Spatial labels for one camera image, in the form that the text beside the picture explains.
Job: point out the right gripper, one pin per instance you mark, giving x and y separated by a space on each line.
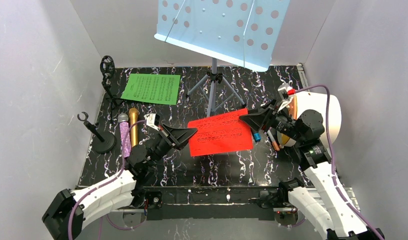
271 117

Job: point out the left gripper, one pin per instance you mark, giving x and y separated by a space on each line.
167 136

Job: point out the black marker blue cap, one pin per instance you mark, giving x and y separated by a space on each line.
256 136

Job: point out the red sheet music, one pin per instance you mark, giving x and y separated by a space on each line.
219 134

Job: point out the gold microphone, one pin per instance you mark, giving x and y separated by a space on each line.
133 115

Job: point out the green sheet music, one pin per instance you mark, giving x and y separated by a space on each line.
162 89

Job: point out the purple glitter microphone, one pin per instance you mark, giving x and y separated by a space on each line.
124 128

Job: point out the black round-base mic stand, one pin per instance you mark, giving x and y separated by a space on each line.
103 141

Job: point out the grey tripod music stand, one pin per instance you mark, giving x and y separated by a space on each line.
240 32

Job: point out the black tripod mic stand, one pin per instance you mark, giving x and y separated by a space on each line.
108 70

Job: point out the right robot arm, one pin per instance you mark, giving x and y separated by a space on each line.
336 218

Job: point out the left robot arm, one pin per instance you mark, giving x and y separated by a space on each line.
72 210

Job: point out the white marker orange cap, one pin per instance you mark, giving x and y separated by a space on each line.
273 141

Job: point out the white drum orange head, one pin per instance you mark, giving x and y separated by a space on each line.
327 105

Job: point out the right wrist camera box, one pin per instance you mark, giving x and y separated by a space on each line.
285 94

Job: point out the aluminium base frame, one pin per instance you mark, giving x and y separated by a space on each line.
175 197

